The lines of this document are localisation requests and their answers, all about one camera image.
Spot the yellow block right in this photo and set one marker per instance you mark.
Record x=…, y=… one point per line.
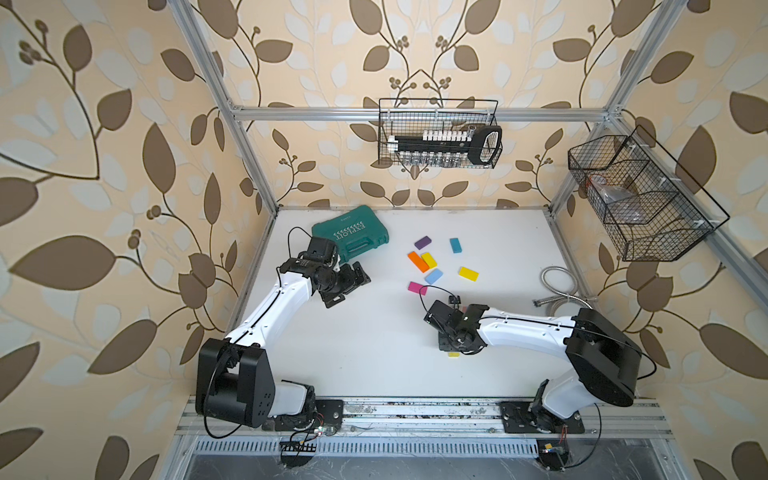
x=468, y=274

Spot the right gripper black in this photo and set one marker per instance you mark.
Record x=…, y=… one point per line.
x=444, y=346

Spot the purple block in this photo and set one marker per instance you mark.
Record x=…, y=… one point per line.
x=422, y=242

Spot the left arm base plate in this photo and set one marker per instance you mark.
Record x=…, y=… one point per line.
x=324, y=416

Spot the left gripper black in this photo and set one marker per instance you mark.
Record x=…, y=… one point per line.
x=349, y=281

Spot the yellow block beside orange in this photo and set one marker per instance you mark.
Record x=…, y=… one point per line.
x=429, y=260

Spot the light blue block upper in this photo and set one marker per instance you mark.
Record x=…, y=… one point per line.
x=433, y=276

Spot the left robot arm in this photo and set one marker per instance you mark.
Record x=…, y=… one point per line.
x=235, y=382

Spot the back wire basket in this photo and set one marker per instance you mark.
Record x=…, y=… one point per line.
x=412, y=116

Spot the magenta block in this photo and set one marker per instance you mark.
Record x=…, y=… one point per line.
x=417, y=288

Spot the black tool in basket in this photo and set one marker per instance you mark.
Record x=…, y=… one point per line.
x=476, y=147

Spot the orange long block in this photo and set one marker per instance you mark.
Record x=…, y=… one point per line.
x=418, y=262

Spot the teal block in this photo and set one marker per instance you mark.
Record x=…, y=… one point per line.
x=455, y=245

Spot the plastic bag in basket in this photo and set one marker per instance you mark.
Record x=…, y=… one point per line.
x=618, y=205

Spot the right wire basket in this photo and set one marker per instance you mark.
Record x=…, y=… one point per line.
x=680, y=212

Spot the green plastic tool case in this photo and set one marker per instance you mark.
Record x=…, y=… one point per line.
x=354, y=233

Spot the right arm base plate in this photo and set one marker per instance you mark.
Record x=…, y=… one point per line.
x=519, y=417

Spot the wire basket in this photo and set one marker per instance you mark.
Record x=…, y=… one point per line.
x=412, y=116
x=680, y=212

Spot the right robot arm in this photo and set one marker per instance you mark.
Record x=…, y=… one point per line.
x=604, y=362

